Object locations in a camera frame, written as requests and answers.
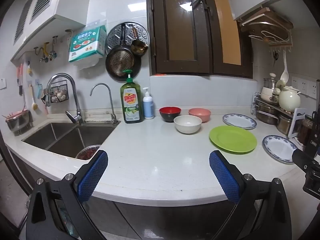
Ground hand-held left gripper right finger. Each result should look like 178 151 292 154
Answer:
209 150 293 240

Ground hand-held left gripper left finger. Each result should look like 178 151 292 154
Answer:
25 149 109 240

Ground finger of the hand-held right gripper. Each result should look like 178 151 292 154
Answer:
292 149 317 174

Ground blue patterned white plate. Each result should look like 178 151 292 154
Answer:
262 135 298 165
222 113 257 130

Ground pink bowl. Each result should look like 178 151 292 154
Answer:
188 108 212 123

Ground red bowl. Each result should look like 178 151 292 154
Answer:
159 106 181 123

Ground metal strainer with red food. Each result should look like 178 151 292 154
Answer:
75 144 102 160

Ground glass jar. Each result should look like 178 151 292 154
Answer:
297 116 314 147

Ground green plate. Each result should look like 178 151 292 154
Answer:
209 125 258 154

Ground small steel pot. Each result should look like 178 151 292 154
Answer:
276 115 294 136

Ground white pot rack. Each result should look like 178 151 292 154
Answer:
251 92 308 139

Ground stainless steel sink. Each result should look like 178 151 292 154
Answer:
21 120 118 159

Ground large steel pot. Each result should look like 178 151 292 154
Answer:
255 102 280 125

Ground cream kettle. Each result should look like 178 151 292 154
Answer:
278 85 302 113

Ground white bowl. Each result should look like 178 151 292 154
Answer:
173 115 202 134

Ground grey base cabinet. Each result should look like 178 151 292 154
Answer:
5 145 263 240

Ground cream pot with glass lid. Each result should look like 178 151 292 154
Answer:
260 73 282 103

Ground tall chrome faucet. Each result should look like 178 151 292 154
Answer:
46 73 85 125

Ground small chrome faucet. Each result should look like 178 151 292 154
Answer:
90 83 120 125

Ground green dish soap bottle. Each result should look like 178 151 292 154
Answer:
120 69 145 124

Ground white blue pump bottle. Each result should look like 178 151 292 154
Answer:
142 87 155 120

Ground white ladle spoon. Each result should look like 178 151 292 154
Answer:
280 51 289 83

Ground yellow white dish brush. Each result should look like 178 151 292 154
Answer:
29 82 39 111

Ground blue hanging holder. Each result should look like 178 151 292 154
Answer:
36 78 44 99

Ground black frying pan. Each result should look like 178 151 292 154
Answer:
105 24 142 82

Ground pink hanging cloths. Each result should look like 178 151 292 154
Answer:
16 63 24 97

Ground green paper towel pack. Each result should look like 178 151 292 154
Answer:
68 26 107 70

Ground brass ladle pot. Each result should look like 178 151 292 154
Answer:
131 26 149 55

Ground round metal steamer tray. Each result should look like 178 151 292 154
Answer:
105 21 150 55

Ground white wall outlets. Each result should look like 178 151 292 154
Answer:
291 76 318 98

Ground black wire basket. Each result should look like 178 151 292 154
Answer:
50 80 70 103

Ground dark brown window frame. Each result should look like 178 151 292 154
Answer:
146 0 253 78

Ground white wire wall rack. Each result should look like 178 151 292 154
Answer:
248 29 293 53

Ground wall shelf with boards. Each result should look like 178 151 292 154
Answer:
239 7 294 46

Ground white vented wall cabinet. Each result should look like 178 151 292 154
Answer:
10 0 94 61

